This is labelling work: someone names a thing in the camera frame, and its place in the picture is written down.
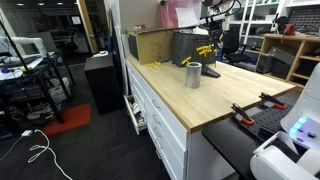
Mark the red object on shelf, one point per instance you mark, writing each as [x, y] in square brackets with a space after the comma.
[289, 30]

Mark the white pipe frame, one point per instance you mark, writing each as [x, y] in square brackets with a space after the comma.
[33, 41]

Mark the white cloth in bin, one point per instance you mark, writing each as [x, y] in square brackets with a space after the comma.
[200, 30]

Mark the white drawer cabinet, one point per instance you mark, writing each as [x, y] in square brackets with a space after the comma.
[173, 133]

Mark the pink plastic sheet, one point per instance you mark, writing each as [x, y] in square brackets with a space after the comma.
[168, 15]

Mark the black floor cabinet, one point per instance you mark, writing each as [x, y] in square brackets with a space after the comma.
[103, 83]

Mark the white power adapter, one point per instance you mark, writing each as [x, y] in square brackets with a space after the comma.
[26, 133]

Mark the wooden door frame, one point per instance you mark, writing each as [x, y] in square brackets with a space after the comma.
[87, 26]

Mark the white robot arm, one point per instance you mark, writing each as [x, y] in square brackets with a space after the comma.
[311, 100]

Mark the white paper sheet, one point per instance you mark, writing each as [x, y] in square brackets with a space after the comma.
[186, 16]

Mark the white shelving rack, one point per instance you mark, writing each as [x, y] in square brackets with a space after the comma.
[250, 23]

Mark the black robot platform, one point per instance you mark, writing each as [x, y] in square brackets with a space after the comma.
[226, 143]

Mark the black storage box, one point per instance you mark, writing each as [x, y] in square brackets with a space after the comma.
[265, 63]

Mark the black equipment cart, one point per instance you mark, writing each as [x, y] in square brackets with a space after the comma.
[43, 83]

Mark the small yellow tools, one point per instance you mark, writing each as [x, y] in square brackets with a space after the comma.
[155, 63]

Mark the white item on cabinet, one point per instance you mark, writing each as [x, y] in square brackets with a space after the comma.
[100, 53]

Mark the red floor mat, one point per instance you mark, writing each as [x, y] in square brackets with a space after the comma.
[70, 118]

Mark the brown cardboard box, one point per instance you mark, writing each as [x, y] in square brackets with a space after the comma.
[153, 46]

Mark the black orange bar clamp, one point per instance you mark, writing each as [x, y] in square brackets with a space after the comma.
[242, 115]
[271, 100]

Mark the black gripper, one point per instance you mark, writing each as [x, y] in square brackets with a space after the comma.
[215, 30]

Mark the black tripod pole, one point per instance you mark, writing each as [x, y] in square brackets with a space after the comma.
[15, 46]

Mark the wooden shelf unit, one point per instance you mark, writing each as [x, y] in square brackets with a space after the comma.
[301, 43]

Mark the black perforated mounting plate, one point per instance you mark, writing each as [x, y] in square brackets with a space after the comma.
[266, 121]

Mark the black wedge tool stand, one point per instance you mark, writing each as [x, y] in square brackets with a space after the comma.
[210, 72]

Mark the open white drawer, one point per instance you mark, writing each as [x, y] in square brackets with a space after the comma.
[135, 115]

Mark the blue bin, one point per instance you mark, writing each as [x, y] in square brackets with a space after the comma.
[219, 56]

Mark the silver cylindrical holder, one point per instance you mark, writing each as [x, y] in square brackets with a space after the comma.
[193, 78]

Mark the grey storage box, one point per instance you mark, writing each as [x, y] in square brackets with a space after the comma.
[281, 55]

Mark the black office chair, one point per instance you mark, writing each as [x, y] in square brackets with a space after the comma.
[233, 43]

